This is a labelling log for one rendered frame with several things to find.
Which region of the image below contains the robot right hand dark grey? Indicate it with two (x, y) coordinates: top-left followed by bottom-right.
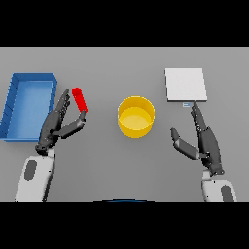
(169, 100), (226, 178)

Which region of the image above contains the yellow bowl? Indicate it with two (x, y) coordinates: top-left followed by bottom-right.
(117, 95), (157, 139)

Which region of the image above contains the pale square measuring scale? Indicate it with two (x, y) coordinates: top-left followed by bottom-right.
(163, 67), (208, 109)

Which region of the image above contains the blue tray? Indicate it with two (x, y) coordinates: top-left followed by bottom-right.
(0, 72), (58, 143)

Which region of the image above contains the robot left hand dark grey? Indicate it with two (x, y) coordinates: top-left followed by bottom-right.
(34, 88), (88, 157)

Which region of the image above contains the red beaker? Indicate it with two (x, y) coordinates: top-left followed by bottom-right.
(71, 87), (89, 114)

